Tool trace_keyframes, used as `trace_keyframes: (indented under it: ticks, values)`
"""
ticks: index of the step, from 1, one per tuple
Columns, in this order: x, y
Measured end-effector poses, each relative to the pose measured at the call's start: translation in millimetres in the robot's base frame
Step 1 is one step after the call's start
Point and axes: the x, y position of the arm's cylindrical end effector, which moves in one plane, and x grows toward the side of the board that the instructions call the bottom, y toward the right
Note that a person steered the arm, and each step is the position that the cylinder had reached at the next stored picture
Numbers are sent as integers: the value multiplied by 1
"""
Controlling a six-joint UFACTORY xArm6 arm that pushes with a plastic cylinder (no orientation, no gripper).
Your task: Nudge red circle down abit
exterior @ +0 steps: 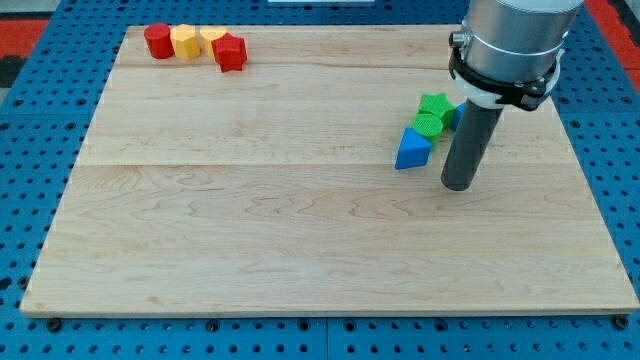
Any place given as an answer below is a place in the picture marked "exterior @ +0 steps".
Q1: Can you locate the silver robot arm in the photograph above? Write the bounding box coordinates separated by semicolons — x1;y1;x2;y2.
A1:
449;0;583;111

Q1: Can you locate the wooden board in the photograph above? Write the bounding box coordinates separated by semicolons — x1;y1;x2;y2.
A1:
20;26;639;318

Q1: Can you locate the blue triangle block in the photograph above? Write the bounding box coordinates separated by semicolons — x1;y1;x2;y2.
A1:
395;128;432;170

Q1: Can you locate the green cylinder block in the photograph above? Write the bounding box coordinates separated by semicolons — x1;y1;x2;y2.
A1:
411;113;443;152

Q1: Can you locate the green star block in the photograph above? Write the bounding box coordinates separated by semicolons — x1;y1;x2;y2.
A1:
418;93;456;129

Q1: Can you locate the blue cube block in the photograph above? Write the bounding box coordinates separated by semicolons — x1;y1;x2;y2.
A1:
449;103;466;131

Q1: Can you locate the red star block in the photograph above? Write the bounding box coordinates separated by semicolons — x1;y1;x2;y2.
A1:
211;33;248;72

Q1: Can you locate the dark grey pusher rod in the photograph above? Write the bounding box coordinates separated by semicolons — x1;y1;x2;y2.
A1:
441;100;503;191

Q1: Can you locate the yellow heart block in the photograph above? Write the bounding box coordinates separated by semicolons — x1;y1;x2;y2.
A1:
199;26;228;59

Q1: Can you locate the yellow hexagon block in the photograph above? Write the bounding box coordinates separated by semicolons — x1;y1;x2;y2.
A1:
170;24;201;60

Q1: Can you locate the red cylinder block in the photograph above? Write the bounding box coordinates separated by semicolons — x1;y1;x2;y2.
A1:
143;23;174;59

